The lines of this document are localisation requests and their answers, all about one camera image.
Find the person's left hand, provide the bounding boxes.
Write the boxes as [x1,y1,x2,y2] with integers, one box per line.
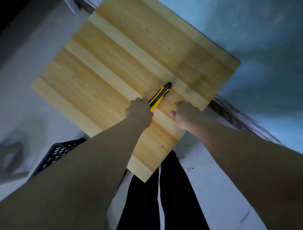
[125,97,154,128]

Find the person's right hand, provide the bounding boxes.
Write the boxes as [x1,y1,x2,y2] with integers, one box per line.
[169,100,204,131]

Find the yellow black utility knife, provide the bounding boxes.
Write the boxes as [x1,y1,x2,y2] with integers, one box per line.
[148,82,172,112]

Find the black plastic crate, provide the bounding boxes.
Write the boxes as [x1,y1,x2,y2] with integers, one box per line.
[28,138,87,182]

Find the person's left forearm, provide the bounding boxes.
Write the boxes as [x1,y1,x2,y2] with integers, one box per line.
[0,118,148,230]

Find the person's right forearm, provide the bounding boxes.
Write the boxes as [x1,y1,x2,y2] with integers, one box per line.
[189,116,303,230]

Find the wooden folding table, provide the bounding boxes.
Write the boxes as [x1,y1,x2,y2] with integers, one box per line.
[31,0,241,183]

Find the black trousers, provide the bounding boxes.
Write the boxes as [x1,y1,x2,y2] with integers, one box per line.
[116,150,211,230]

